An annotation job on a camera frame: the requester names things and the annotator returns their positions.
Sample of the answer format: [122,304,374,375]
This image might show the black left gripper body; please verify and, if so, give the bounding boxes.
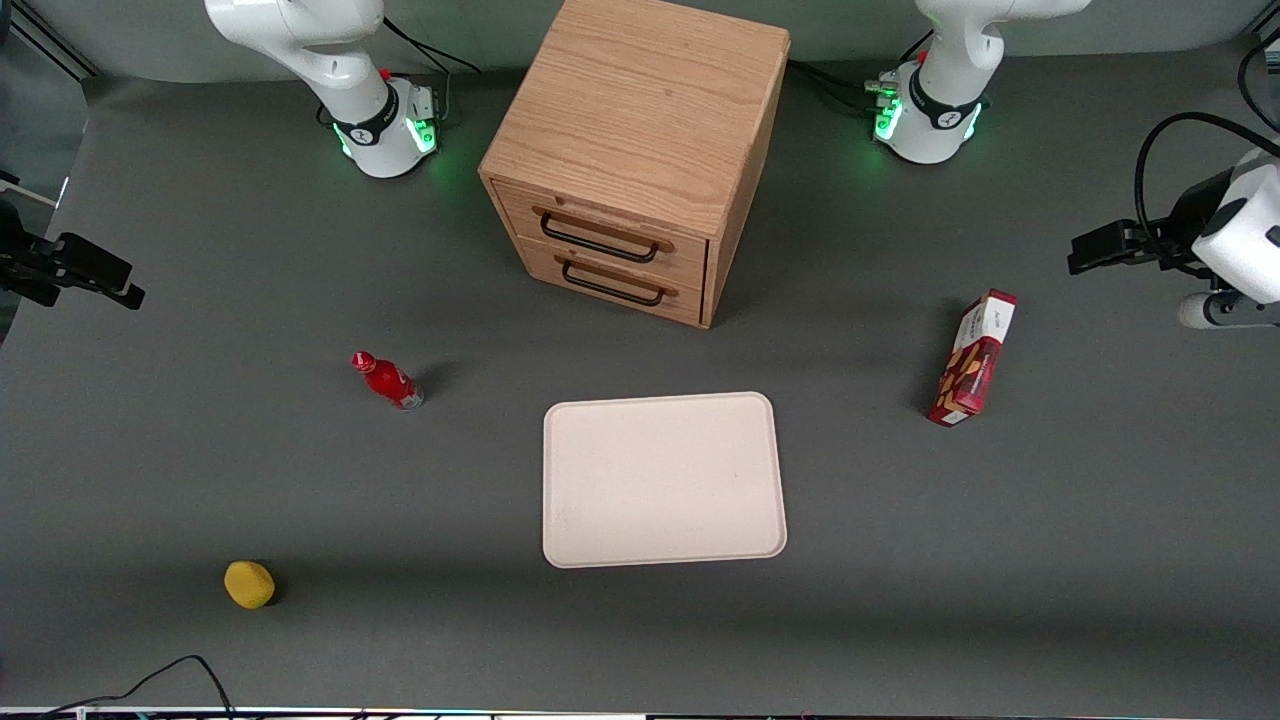
[1148,168,1239,279]

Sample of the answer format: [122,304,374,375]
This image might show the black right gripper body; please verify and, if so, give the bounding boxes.
[0,198,63,309]

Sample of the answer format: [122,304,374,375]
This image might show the red cookie box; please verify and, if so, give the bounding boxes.
[927,288,1019,429]

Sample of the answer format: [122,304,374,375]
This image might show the cream rectangular plastic tray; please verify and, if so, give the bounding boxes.
[542,391,789,570]

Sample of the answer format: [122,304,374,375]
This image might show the small red soda bottle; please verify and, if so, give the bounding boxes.
[350,350,426,412]

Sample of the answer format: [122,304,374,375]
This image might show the yellow lemon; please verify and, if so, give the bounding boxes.
[223,560,277,611]

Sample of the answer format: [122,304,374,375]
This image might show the oak wooden drawer front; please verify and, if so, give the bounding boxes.
[515,236,709,328]
[492,180,711,293]

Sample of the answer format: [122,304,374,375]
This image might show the oak wooden drawer cabinet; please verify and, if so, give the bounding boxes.
[478,0,792,330]

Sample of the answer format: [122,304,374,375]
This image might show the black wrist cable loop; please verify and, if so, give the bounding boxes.
[1133,111,1280,263]

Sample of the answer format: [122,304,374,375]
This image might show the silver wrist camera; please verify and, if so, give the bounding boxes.
[1177,291,1280,331]

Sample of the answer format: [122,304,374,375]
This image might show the thick black hanging cable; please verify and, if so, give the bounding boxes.
[1237,28,1280,136]

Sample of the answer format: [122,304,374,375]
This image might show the black left arm base cables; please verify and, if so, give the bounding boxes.
[788,28,936,119]

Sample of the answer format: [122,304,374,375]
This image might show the black arm base cables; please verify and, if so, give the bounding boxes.
[788,28,936,119]
[316,14,483,129]

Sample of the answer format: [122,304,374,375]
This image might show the thin black table cable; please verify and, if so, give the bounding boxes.
[38,654,237,720]

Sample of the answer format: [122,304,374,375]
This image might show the black right arm base cables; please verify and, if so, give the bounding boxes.
[316,14,483,129]

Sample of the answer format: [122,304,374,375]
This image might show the black metal drawer handle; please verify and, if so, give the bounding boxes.
[552,252,679,308]
[532,204,675,265]

